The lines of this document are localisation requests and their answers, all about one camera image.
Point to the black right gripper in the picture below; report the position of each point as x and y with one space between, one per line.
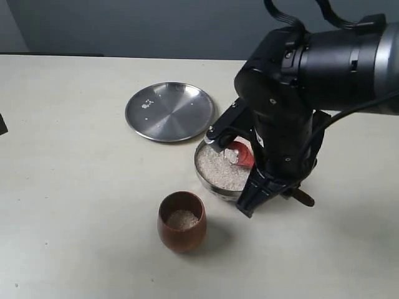
285 143

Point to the brown wooden cup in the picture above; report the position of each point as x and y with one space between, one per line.
181 221

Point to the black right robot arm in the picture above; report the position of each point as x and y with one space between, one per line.
292 88

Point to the black object at left edge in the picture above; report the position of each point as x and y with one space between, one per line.
3 127

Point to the red wooden spoon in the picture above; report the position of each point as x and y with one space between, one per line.
239 154

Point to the round steel plate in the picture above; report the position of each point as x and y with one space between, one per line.
170 112

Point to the steel bowl of rice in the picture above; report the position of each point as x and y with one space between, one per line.
218 175

